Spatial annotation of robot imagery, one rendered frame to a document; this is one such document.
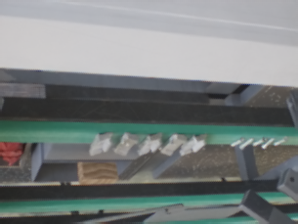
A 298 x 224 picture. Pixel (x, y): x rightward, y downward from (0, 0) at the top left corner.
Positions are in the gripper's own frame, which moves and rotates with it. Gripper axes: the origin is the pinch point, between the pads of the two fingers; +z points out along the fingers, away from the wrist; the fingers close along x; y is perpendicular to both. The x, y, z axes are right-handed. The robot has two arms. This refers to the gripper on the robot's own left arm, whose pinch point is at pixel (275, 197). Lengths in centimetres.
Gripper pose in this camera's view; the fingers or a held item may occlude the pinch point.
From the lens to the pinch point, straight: 61.4
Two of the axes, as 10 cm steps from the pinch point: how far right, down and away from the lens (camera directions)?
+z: -8.2, -5.7, -0.4
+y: 4.7, -7.1, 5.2
